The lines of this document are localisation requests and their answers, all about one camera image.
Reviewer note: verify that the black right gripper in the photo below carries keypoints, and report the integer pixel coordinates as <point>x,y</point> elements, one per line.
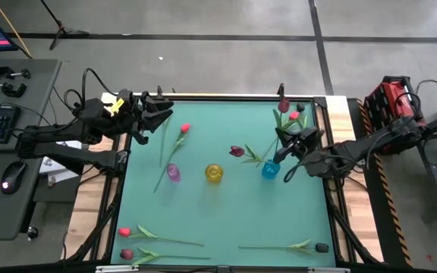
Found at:
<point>305,140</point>

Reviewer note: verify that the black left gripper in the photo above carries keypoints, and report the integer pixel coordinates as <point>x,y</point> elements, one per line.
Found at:
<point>131,113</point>

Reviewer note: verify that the pink tulip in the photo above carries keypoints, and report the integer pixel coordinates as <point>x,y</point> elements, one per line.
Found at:
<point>300,107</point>

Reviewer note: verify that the green piece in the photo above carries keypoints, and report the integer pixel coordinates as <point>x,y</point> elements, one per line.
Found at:
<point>124,232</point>

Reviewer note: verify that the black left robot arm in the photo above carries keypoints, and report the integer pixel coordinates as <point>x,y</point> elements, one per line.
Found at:
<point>63,134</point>

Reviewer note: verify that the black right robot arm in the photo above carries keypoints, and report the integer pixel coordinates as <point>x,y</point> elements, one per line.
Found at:
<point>355,149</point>

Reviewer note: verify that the blue diamond-cut glass vase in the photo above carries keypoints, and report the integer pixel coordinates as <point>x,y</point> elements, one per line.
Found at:
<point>270,170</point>

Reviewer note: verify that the pink ribbed glass vase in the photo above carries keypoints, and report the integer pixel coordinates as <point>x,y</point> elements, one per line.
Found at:
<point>173,172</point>

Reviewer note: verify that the yellow diamond-cut glass vase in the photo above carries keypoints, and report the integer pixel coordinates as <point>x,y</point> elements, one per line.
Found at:
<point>214,172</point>

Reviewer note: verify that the yellow tag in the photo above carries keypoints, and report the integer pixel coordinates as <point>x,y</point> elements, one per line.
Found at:
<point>117,106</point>

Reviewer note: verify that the teal table mat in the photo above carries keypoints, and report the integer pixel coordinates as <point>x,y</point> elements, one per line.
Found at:
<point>222,212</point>

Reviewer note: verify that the red and black toolbox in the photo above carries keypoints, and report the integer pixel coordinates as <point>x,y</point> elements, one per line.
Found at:
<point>383,102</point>

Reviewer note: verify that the white paper sheets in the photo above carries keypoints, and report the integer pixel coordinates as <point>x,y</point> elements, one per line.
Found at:
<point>55,170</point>

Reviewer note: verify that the dark grey desk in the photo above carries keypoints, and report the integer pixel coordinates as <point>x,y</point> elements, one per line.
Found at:
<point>40,95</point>

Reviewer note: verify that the black tripod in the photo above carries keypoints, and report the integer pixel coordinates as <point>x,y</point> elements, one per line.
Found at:
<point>62,29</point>

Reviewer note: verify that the black yellow hazard tape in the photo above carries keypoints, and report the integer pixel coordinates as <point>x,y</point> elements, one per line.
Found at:
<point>393,212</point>

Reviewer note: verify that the black C-clamp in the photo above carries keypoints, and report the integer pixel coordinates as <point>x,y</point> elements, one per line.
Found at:
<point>11,90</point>
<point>0,72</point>

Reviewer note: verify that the black computer mouse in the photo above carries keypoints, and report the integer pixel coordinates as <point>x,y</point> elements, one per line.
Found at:
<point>13,177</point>

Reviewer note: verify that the yellow stick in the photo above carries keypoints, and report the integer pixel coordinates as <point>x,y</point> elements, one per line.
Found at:
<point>11,27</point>

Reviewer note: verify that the black round knob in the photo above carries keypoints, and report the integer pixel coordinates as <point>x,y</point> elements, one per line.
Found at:
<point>32,233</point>

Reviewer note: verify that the black frame clamp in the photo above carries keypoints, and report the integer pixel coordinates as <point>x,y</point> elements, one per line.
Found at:
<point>160,91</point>
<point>280,89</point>

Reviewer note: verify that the black aluminium table frame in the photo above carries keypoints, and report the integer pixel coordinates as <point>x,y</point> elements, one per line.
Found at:
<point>226,97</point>

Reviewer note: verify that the silver metal bracket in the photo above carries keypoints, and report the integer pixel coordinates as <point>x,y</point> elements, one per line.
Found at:
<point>116,268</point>
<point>328,270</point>

